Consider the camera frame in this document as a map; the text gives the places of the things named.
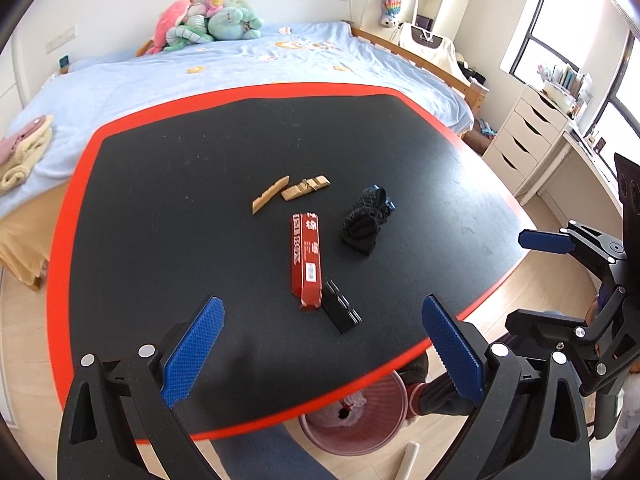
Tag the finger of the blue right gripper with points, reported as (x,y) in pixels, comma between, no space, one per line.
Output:
(555,243)
(546,328)

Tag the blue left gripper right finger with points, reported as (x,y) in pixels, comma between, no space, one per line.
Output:
(460,347)

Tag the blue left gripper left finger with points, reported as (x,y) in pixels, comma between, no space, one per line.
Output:
(184,362)

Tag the small black box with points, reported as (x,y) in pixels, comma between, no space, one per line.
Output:
(338,309)

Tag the red cardboard box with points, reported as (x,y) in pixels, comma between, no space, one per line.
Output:
(306,274)

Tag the black mesh cloth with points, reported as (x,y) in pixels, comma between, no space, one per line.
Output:
(363,222)

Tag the long wooden clothespin piece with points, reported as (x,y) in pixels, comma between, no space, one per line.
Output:
(269,193)

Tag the wooden clothespin piece with spring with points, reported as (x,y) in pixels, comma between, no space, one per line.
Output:
(305,187)

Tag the pink trash bin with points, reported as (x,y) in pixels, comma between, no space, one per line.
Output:
(360,423)

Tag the white desk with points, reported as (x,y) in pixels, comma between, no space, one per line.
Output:
(570,180)

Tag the white drawer cabinet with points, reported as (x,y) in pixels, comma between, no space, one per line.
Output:
(525,139)

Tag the red and black table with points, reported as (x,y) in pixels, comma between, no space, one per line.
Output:
(158,217)

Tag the white chair with bag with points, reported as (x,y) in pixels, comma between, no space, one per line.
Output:
(435,49)

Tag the folded beige towels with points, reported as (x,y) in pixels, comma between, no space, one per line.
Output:
(20,152)

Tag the bed with blue sheet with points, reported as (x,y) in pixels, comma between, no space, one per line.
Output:
(100,90)

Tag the rainbow plush toy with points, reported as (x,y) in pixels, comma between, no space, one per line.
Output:
(390,12)

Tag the pink plush toy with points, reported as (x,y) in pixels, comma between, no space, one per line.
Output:
(182,24)

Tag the green plush toy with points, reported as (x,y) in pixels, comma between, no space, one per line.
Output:
(236,21)

